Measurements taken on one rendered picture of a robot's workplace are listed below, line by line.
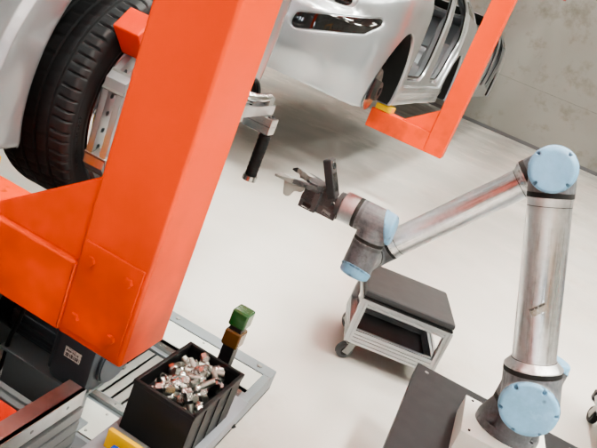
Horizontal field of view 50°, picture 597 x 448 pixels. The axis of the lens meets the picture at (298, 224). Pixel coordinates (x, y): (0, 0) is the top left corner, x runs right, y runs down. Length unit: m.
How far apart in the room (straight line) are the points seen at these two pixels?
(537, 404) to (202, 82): 1.15
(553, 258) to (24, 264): 1.23
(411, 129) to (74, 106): 3.94
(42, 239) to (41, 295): 0.12
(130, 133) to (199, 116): 0.15
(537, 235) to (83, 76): 1.17
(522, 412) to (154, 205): 1.08
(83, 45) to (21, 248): 0.52
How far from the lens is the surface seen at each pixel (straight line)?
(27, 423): 1.39
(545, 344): 1.76
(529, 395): 1.76
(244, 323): 1.38
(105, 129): 1.67
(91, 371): 1.67
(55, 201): 1.35
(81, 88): 1.62
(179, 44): 1.14
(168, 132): 1.16
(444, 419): 2.12
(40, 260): 1.39
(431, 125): 5.27
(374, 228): 1.78
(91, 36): 1.65
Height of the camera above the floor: 1.31
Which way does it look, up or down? 19 degrees down
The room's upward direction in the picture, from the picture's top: 22 degrees clockwise
